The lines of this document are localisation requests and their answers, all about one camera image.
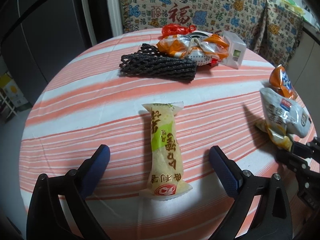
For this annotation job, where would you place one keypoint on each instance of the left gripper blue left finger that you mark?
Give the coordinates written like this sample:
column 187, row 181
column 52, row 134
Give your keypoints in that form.
column 92, row 169

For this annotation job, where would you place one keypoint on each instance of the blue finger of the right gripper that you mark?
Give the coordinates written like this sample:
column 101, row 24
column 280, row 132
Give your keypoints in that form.
column 308, row 150
column 293, row 162

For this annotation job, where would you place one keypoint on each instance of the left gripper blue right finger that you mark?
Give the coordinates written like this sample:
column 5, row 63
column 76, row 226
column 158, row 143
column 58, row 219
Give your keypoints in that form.
column 227, row 171

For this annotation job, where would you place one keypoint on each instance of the silver white snack wrapper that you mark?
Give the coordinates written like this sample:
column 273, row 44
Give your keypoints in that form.
column 283, row 118

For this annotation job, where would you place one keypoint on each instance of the yellow green bread wrapper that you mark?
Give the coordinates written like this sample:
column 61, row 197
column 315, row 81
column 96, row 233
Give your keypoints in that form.
column 166, row 176

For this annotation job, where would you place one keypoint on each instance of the orange Fanta snack bag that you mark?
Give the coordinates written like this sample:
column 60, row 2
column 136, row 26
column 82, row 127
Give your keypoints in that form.
column 280, row 81

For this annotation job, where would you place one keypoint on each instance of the black foam net sleeve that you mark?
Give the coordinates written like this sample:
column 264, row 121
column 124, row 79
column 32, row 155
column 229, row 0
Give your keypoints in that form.
column 148, row 61

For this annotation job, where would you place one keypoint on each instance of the clear Kuromi plastic box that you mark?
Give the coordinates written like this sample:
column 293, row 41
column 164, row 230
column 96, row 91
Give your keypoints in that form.
column 236, row 50

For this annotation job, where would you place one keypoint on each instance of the orange white plastic bag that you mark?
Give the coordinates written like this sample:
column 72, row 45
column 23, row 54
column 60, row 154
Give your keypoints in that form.
column 200, row 49

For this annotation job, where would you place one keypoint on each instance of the red plastic bag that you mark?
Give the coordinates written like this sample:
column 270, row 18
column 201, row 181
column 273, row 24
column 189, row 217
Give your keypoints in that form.
column 176, row 29

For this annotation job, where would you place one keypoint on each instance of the crushed red soda can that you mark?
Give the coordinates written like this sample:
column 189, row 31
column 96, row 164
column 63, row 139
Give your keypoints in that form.
column 199, row 34

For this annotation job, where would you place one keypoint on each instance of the white kitchen cabinets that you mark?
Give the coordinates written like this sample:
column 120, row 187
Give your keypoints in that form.
column 303, row 68

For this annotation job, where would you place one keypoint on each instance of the striped orange white tablecloth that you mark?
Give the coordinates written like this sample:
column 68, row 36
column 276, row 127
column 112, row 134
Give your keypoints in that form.
column 88, row 104

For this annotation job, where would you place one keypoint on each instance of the yellow cardboard box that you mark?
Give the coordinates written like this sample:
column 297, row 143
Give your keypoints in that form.
column 14, row 98

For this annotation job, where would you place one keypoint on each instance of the yellow green cups set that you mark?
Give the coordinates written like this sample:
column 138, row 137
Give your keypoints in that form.
column 291, row 5

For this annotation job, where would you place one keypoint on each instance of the dark grey refrigerator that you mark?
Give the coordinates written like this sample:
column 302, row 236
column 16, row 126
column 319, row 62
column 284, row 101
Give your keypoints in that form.
column 39, row 38

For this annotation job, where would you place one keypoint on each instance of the patterned fu character blanket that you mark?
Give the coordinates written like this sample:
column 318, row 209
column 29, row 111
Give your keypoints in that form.
column 268, row 29

